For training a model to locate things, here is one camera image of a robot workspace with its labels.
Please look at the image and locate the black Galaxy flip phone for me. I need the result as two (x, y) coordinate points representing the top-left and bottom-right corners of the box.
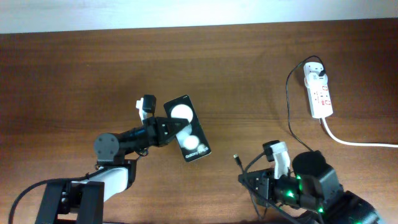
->
(164, 95), (211, 162)

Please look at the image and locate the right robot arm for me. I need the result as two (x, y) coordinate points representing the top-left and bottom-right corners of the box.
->
(238, 151), (383, 224)

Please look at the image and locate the white USB charger plug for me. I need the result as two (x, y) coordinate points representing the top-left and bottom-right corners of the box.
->
(304, 70), (328, 88)

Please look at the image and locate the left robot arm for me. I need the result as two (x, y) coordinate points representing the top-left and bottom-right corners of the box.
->
(36, 116), (189, 223)

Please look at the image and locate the white power strip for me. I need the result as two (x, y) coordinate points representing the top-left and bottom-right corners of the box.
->
(303, 62), (333, 119)

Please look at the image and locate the white power strip cord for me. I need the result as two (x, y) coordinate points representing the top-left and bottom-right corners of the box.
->
(320, 117), (398, 148)

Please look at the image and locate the black USB charging cable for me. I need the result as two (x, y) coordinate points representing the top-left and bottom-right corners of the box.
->
(233, 55), (327, 170)

